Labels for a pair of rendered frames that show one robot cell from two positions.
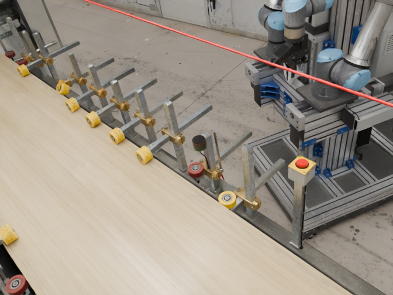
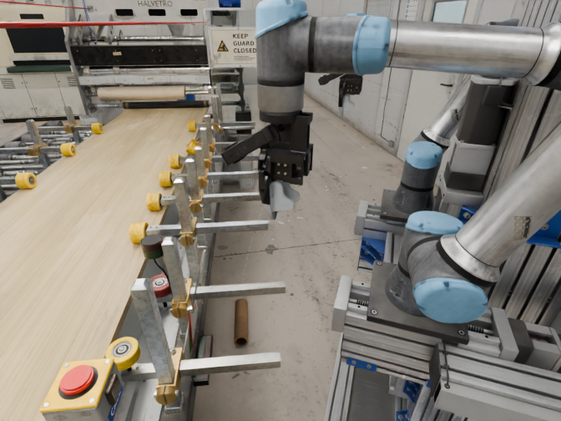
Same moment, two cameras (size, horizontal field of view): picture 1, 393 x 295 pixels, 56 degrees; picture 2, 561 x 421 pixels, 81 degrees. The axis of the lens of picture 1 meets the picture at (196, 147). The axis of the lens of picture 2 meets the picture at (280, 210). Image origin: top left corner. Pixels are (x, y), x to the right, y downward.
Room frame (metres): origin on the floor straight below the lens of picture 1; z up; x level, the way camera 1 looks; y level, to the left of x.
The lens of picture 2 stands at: (0.81, -0.73, 1.64)
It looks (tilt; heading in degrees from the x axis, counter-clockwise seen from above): 30 degrees down; 31
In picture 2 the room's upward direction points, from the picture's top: straight up
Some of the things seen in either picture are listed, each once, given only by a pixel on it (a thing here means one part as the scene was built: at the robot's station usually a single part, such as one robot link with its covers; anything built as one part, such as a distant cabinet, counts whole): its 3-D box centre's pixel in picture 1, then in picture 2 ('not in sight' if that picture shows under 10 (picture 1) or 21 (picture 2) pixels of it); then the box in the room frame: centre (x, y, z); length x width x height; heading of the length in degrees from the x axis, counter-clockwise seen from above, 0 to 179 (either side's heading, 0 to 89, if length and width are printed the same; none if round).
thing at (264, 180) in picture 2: (292, 67); (267, 180); (1.26, -0.43, 1.40); 0.05 x 0.02 x 0.09; 13
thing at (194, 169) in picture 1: (196, 174); (162, 293); (1.30, 0.02, 0.85); 0.08 x 0.08 x 0.11
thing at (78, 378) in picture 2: (302, 163); (78, 381); (0.90, -0.36, 1.22); 0.04 x 0.04 x 0.02
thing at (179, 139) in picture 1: (173, 136); (189, 231); (1.53, 0.11, 0.95); 0.13 x 0.06 x 0.05; 37
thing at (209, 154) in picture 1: (211, 169); (180, 299); (1.31, -0.05, 0.86); 0.03 x 0.03 x 0.48; 37
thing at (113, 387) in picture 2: not in sight; (113, 388); (0.92, -0.39, 1.20); 0.03 x 0.01 x 0.03; 37
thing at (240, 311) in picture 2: not in sight; (240, 321); (1.89, 0.20, 0.04); 0.30 x 0.08 x 0.08; 37
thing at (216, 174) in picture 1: (208, 170); (181, 297); (1.32, -0.04, 0.85); 0.13 x 0.06 x 0.05; 37
